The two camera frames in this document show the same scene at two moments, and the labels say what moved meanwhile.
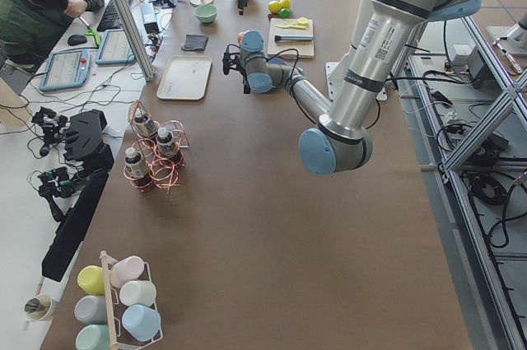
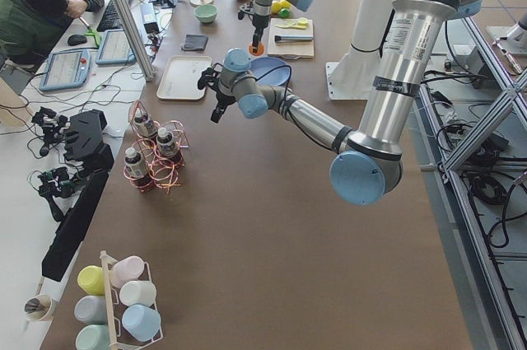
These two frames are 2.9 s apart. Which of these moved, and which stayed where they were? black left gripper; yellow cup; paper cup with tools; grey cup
Moved: black left gripper
Stayed: yellow cup; grey cup; paper cup with tools
